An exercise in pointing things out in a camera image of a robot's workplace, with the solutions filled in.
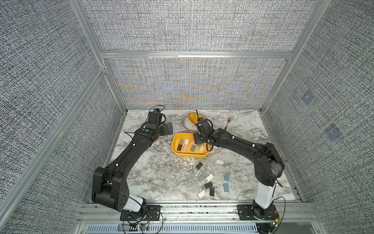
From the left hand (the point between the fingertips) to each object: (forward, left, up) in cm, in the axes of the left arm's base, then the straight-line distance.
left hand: (166, 125), depth 85 cm
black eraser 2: (-18, -19, -19) cm, 32 cm away
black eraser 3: (-29, -23, -20) cm, 42 cm away
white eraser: (0, -12, -19) cm, 22 cm away
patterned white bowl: (+14, -13, -17) cm, 26 cm away
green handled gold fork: (+18, -45, -20) cm, 52 cm away
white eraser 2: (-15, -32, -20) cm, 41 cm away
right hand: (-1, -20, -7) cm, 21 cm away
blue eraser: (-5, -16, -19) cm, 26 cm away
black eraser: (-3, -7, -18) cm, 20 cm away
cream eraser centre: (-25, -24, -20) cm, 40 cm away
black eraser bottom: (-33, -24, -19) cm, 45 cm away
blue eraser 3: (-31, -33, -19) cm, 49 cm away
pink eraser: (-5, -11, -19) cm, 22 cm away
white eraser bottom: (-34, -19, -18) cm, 43 cm away
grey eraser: (-25, -20, -20) cm, 37 cm away
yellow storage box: (-3, -10, -18) cm, 21 cm away
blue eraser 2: (-25, -35, -20) cm, 47 cm away
